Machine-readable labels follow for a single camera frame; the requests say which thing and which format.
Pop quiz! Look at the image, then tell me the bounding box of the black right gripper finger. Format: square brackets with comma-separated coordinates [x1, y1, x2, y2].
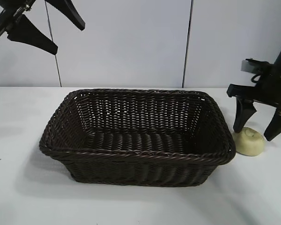
[232, 99, 258, 135]
[263, 105, 281, 142]

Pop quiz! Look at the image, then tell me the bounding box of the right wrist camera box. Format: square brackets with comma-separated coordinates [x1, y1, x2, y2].
[241, 58, 273, 74]

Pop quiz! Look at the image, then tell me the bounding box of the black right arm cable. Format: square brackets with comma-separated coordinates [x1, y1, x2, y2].
[251, 71, 261, 84]

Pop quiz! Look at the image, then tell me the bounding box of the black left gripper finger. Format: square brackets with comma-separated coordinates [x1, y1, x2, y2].
[5, 15, 59, 56]
[44, 0, 86, 31]

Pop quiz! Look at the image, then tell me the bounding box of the dark brown wicker basket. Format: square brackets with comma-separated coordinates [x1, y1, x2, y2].
[38, 88, 236, 187]

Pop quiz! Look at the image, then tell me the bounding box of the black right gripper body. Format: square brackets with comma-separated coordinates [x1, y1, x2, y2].
[226, 56, 281, 116]

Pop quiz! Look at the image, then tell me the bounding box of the pale yellow egg yolk pastry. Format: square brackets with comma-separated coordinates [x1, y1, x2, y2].
[231, 126, 265, 156]

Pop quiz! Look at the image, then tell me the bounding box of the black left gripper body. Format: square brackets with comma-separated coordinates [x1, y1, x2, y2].
[0, 0, 36, 43]

